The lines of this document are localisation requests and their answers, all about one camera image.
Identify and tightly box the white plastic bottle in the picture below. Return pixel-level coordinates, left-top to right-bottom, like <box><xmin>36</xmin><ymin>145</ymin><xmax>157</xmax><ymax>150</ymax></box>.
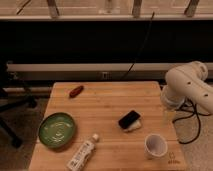
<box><xmin>67</xmin><ymin>134</ymin><xmax>99</xmax><ymax>171</ymax></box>

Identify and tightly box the white paper cup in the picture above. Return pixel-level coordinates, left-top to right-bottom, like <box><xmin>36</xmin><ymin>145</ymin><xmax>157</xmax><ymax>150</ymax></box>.
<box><xmin>144</xmin><ymin>134</ymin><xmax>168</xmax><ymax>159</ymax></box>

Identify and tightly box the white block under phone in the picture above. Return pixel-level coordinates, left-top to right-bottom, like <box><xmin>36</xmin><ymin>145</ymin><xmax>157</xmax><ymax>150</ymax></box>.
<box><xmin>124</xmin><ymin>120</ymin><xmax>141</xmax><ymax>132</ymax></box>

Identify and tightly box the black smartphone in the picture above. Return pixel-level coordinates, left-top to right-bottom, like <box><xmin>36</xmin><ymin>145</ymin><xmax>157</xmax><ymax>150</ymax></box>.
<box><xmin>118</xmin><ymin>110</ymin><xmax>140</xmax><ymax>129</ymax></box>

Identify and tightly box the green ceramic bowl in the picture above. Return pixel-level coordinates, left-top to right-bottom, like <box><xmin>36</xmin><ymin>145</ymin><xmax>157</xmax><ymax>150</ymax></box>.
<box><xmin>38</xmin><ymin>112</ymin><xmax>77</xmax><ymax>149</ymax></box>

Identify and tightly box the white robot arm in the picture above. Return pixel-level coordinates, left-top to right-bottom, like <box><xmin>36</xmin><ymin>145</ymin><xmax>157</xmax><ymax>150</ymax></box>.
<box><xmin>160</xmin><ymin>61</ymin><xmax>213</xmax><ymax>114</ymax></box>

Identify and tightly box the black hanging cable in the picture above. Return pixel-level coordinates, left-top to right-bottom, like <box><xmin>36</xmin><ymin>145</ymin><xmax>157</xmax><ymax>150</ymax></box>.
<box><xmin>120</xmin><ymin>11</ymin><xmax>156</xmax><ymax>81</ymax></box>

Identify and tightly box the black floor cable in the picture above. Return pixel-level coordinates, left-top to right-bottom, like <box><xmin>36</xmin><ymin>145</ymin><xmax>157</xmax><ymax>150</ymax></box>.
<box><xmin>172</xmin><ymin>98</ymin><xmax>213</xmax><ymax>145</ymax></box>

